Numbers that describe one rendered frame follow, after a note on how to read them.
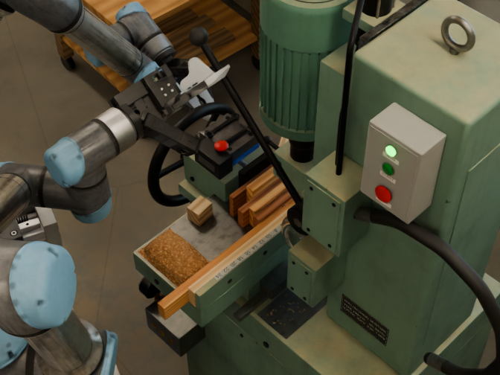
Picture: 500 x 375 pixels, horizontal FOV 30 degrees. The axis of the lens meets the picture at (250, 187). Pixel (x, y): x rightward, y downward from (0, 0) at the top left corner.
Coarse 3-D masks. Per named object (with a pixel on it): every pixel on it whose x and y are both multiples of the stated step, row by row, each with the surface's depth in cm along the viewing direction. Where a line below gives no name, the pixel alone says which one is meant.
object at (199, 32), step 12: (192, 36) 164; (204, 36) 164; (204, 48) 165; (216, 60) 166; (228, 84) 166; (240, 108) 167; (252, 120) 168; (252, 132) 169; (264, 144) 169; (276, 168) 170; (288, 180) 170; (300, 204) 170; (288, 216) 172; (300, 216) 169; (300, 228) 171
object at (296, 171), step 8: (288, 144) 191; (280, 152) 189; (288, 152) 189; (280, 160) 189; (288, 160) 188; (312, 160) 188; (288, 168) 189; (296, 168) 187; (304, 168) 186; (288, 176) 190; (296, 176) 188; (304, 176) 186; (296, 184) 190
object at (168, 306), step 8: (280, 208) 196; (272, 216) 195; (264, 224) 194; (248, 232) 192; (256, 232) 192; (240, 240) 191; (232, 248) 190; (224, 256) 188; (208, 264) 187; (216, 264) 187; (200, 272) 186; (192, 280) 184; (176, 288) 183; (184, 288) 183; (168, 296) 182; (176, 296) 182; (184, 296) 183; (160, 304) 181; (168, 304) 181; (176, 304) 183; (184, 304) 185; (160, 312) 183; (168, 312) 182
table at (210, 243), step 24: (192, 192) 209; (216, 216) 200; (192, 240) 196; (216, 240) 196; (144, 264) 193; (264, 264) 193; (168, 288) 190; (240, 288) 191; (192, 312) 188; (216, 312) 189
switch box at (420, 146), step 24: (384, 120) 137; (408, 120) 137; (384, 144) 138; (408, 144) 134; (432, 144) 134; (408, 168) 136; (432, 168) 139; (408, 192) 140; (432, 192) 144; (408, 216) 143
